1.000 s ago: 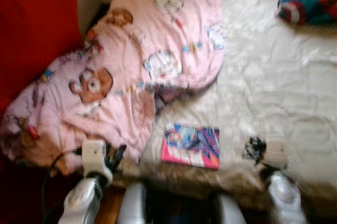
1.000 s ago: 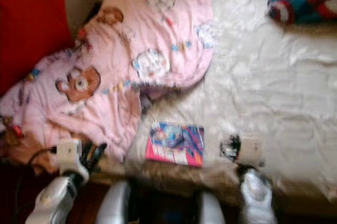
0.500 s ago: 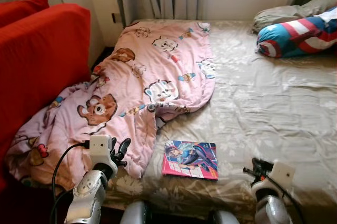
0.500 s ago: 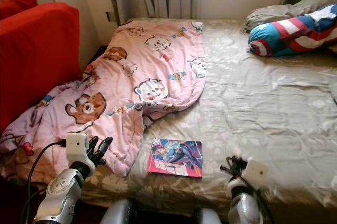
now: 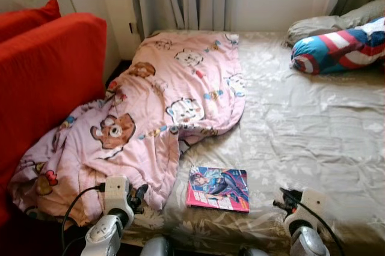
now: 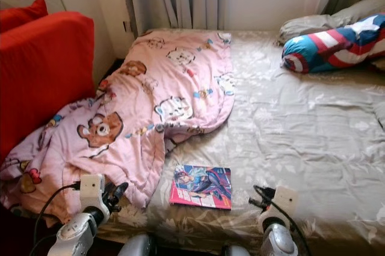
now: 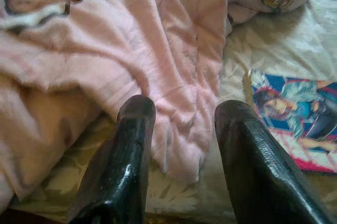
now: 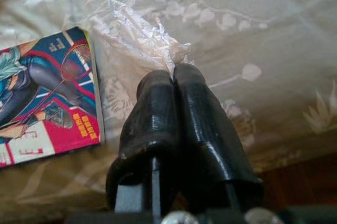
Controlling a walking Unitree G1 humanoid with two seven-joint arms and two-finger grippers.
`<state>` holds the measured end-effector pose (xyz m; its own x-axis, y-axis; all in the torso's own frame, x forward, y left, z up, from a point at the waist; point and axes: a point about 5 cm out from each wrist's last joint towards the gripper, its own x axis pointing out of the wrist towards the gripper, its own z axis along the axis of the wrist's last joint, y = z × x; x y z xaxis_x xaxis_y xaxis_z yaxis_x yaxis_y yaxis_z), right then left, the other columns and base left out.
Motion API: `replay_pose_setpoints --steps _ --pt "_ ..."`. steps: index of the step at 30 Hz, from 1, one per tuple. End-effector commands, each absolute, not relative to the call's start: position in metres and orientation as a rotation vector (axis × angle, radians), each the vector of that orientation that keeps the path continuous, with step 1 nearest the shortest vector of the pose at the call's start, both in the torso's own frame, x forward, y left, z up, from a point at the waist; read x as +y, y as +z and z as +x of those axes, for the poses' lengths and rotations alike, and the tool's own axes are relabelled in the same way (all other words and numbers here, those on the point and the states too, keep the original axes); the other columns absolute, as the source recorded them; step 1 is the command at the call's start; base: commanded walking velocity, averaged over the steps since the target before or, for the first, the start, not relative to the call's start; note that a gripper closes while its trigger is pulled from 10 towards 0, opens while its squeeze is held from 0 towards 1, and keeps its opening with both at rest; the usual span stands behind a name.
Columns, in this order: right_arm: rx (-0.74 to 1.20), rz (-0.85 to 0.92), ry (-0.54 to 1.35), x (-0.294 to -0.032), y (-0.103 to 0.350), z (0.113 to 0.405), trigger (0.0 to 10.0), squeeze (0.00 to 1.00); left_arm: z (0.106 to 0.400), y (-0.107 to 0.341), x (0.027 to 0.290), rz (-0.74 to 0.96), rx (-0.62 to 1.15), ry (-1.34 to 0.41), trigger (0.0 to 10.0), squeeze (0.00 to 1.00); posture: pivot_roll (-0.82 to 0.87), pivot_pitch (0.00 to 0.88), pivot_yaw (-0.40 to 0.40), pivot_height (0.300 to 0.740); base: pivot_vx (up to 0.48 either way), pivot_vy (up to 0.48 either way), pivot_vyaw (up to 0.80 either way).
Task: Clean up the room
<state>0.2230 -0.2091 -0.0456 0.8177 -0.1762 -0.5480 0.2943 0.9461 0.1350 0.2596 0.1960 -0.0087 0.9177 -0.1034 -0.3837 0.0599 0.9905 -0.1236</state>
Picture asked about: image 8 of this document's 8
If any colourful comic book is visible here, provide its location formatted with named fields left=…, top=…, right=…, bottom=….
left=0, top=26, right=106, bottom=170

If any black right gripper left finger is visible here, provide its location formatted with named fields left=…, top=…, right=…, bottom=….
left=106, top=69, right=182, bottom=211

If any beige floral bed sheet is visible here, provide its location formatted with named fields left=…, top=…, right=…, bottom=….
left=0, top=0, right=337, bottom=224

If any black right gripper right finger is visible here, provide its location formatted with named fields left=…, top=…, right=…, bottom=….
left=173, top=63, right=265, bottom=210

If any clear plastic bag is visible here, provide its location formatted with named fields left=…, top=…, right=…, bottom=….
left=91, top=0, right=194, bottom=83

